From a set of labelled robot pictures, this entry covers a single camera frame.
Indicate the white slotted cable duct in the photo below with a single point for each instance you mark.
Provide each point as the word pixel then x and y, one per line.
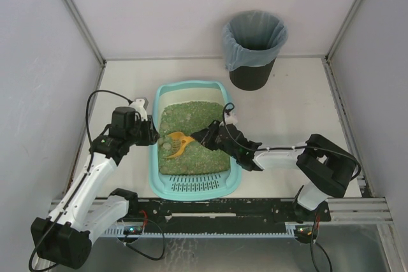
pixel 208 228

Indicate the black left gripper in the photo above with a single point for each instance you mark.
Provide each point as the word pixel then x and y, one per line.
pixel 152 130

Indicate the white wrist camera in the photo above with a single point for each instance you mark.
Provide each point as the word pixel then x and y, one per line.
pixel 230 118
pixel 140 105

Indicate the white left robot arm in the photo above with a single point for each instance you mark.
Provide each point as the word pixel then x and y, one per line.
pixel 67 234

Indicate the aluminium frame extrusion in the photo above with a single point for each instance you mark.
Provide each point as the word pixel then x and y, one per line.
pixel 359 211

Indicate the yellow slotted litter scoop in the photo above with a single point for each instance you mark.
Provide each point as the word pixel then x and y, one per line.
pixel 178 142

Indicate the black trash bin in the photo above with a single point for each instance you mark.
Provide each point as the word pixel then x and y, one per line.
pixel 251 78

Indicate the blue trash bag liner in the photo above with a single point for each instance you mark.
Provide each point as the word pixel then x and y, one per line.
pixel 252 39

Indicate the teal plastic litter box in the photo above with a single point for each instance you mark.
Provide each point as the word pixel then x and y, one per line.
pixel 190 187

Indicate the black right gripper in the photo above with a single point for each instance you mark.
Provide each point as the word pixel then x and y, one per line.
pixel 208 136

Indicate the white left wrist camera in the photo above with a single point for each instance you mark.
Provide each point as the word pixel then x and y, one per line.
pixel 140 105

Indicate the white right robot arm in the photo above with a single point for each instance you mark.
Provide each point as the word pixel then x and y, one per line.
pixel 329 168

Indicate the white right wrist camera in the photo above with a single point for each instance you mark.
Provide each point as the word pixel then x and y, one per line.
pixel 230 118

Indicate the green cat litter pellets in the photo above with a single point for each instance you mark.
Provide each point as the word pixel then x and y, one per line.
pixel 188 118

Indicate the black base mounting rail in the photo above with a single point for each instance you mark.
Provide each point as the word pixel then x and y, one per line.
pixel 160 210

